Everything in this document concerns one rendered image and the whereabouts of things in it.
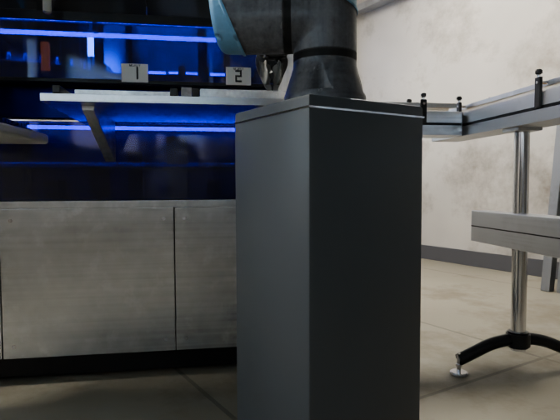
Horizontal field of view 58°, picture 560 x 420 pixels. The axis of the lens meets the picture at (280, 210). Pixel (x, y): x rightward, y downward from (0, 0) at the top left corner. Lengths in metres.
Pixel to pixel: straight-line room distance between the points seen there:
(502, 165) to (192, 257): 2.90
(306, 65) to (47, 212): 1.13
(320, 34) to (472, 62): 3.54
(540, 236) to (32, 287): 1.63
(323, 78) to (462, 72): 3.59
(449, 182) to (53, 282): 3.37
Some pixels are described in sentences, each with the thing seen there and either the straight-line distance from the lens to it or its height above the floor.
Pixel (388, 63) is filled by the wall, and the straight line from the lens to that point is 5.05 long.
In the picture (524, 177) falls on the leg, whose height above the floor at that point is 0.68.
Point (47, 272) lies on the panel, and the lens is 1.82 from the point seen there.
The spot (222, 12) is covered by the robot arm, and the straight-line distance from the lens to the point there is 0.95.
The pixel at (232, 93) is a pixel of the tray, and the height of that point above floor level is 0.90.
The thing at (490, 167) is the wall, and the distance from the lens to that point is 4.21.
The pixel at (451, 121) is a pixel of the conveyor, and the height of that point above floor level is 0.90.
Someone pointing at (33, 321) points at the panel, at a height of 0.21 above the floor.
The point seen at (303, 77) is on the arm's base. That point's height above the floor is 0.84.
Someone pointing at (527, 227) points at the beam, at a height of 0.51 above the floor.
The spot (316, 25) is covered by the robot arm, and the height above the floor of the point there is 0.93.
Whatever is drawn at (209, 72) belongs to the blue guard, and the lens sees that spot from 1.77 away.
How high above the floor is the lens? 0.65
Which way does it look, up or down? 3 degrees down
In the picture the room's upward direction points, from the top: straight up
